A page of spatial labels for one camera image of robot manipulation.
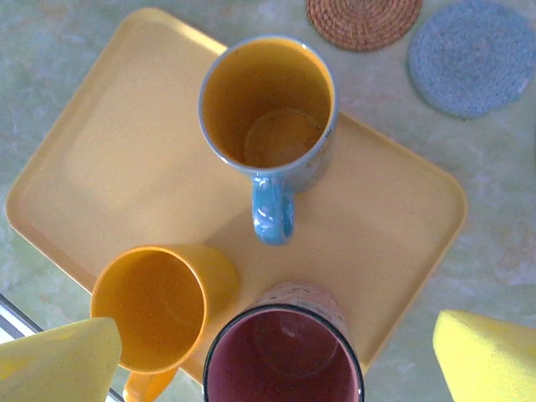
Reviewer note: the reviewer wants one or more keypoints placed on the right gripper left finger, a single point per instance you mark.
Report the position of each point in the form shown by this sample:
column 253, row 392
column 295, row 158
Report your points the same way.
column 54, row 368

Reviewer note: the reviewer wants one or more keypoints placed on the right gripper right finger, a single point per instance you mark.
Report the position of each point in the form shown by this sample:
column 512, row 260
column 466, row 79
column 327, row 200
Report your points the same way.
column 490, row 364

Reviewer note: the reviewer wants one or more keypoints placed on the pink patterned mug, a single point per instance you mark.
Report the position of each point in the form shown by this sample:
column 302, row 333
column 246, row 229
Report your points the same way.
column 285, row 360

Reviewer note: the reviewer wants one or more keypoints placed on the grey blue woven coaster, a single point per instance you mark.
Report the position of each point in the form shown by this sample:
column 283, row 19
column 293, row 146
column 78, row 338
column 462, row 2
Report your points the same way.
column 473, row 58

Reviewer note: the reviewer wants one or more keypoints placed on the blue mug yellow inside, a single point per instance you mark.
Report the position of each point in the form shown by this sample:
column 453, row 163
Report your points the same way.
column 268, row 96

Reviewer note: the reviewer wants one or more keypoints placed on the tan woven round coaster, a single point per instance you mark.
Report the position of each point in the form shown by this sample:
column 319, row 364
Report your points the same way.
column 364, row 21

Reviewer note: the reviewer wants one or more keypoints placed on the yellow plastic tray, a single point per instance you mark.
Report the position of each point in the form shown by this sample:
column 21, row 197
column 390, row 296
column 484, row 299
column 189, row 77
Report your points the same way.
column 138, row 159

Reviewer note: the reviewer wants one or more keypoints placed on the aluminium mounting rail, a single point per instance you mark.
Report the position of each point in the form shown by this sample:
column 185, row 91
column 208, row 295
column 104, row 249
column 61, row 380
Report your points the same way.
column 8, row 322

